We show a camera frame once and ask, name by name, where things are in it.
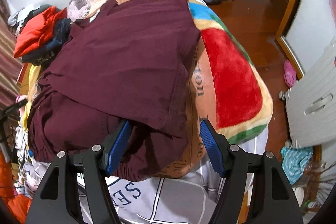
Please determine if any teal patterned cloth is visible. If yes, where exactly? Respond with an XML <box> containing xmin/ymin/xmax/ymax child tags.
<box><xmin>280</xmin><ymin>147</ymin><xmax>313</xmax><ymax>185</ymax></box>

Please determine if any orange red garment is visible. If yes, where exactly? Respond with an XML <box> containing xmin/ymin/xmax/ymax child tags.
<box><xmin>13</xmin><ymin>6</ymin><xmax>67</xmax><ymax>58</ymax></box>

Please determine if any dark navy patterned garment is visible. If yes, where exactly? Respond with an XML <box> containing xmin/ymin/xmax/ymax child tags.
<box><xmin>22</xmin><ymin>18</ymin><xmax>71</xmax><ymax>66</ymax></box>

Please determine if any white ribbed storage box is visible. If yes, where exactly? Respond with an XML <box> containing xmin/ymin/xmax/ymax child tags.
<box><xmin>279</xmin><ymin>39</ymin><xmax>336</xmax><ymax>148</ymax></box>

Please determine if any printed plush blanket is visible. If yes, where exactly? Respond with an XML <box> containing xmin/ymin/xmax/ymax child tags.
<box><xmin>68</xmin><ymin>0</ymin><xmax>273</xmax><ymax>178</ymax></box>

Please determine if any maroon jacket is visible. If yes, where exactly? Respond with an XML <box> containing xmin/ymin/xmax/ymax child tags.
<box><xmin>27</xmin><ymin>0</ymin><xmax>200</xmax><ymax>181</ymax></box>

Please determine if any white grey printed bedsheet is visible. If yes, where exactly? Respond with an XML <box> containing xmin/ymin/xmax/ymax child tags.
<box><xmin>15</xmin><ymin>126</ymin><xmax>270</xmax><ymax>224</ymax></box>

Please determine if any striped maroon curtain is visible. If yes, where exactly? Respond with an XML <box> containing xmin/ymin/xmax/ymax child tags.
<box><xmin>0</xmin><ymin>0</ymin><xmax>22</xmax><ymax>109</ymax></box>

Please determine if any dark clutter pile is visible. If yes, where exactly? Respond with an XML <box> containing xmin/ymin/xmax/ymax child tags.
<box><xmin>7</xmin><ymin>4</ymin><xmax>57</xmax><ymax>30</ymax></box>

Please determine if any pink clog shoe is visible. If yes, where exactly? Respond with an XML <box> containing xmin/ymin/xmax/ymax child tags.
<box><xmin>283</xmin><ymin>60</ymin><xmax>297</xmax><ymax>88</ymax></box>

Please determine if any left black gripper device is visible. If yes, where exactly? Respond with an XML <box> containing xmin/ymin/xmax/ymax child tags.
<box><xmin>0</xmin><ymin>98</ymin><xmax>29</xmax><ymax>162</ymax></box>

